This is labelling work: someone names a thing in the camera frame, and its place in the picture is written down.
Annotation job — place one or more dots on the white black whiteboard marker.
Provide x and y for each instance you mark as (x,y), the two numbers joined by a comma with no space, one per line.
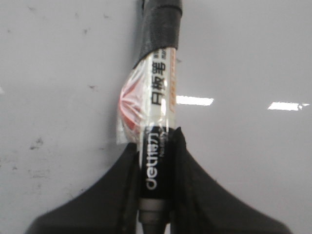
(146,109)

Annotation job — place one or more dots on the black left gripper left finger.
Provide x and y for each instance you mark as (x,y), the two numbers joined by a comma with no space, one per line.
(108,207)

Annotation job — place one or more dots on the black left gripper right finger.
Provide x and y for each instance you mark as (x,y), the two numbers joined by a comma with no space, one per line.
(202,206)

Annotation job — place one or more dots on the white whiteboard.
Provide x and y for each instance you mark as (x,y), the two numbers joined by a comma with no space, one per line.
(244,77)

